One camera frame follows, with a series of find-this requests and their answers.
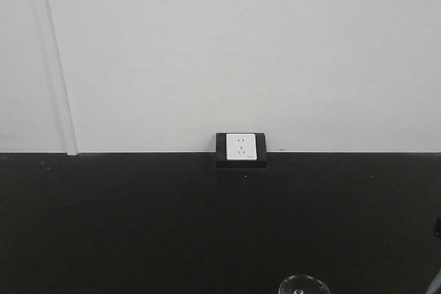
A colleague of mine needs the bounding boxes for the black socket box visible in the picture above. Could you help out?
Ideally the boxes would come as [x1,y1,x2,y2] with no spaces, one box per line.
[215,133,267,169]

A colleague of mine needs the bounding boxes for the white wall socket plate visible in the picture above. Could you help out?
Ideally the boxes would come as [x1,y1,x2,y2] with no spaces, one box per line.
[226,133,258,161]

